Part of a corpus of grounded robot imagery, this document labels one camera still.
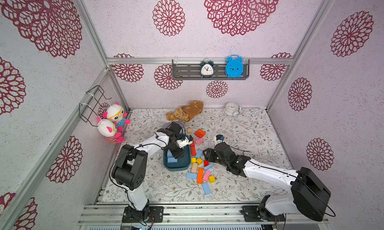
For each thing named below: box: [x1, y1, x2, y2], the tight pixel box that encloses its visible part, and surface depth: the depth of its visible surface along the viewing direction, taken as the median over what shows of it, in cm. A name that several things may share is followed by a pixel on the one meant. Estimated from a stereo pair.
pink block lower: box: [203, 170, 212, 182], surface depth 88 cm
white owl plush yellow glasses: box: [102, 102, 131, 141], surface depth 96 cm
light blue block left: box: [186, 172, 198, 180], surface depth 88 cm
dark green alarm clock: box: [200, 61, 215, 79], surface depth 92 cm
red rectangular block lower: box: [191, 145, 197, 157], surface depth 99 cm
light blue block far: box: [202, 182, 211, 195], surface depth 83 cm
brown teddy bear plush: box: [166, 100, 204, 123], surface depth 108 cm
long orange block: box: [197, 168, 204, 184], surface depth 88 cm
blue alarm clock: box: [225, 54, 244, 78], surface depth 91 cm
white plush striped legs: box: [96, 117, 119, 144], surface depth 87 cm
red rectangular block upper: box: [190, 139, 195, 151], surface depth 99 cm
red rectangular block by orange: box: [194, 131, 204, 138], surface depth 108 cm
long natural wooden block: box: [191, 162, 198, 173], surface depth 89 cm
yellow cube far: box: [208, 175, 216, 184], surface depth 86 cm
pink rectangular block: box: [195, 137, 205, 145], surface depth 103 cm
